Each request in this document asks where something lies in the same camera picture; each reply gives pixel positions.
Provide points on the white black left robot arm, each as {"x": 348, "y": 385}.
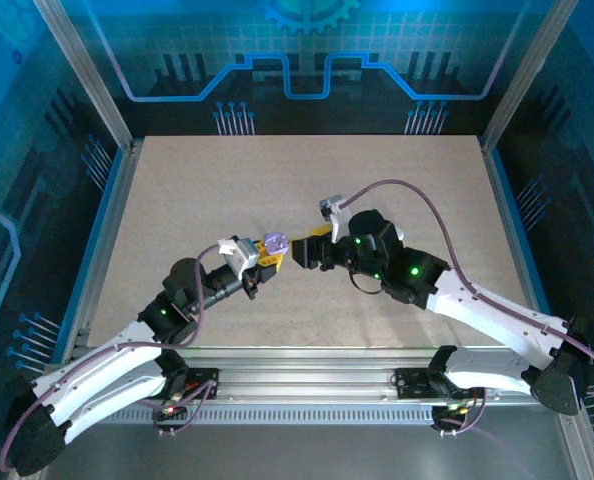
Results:
{"x": 102, "y": 365}

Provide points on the aluminium frame post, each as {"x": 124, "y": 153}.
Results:
{"x": 84, "y": 75}
{"x": 527, "y": 75}

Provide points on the aluminium table side rail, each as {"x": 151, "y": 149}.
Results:
{"x": 109, "y": 240}
{"x": 513, "y": 240}

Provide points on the white earbud charging case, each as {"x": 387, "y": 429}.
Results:
{"x": 277, "y": 243}

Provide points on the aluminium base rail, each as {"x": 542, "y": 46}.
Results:
{"x": 302, "y": 375}

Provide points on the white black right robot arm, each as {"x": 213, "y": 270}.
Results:
{"x": 487, "y": 310}

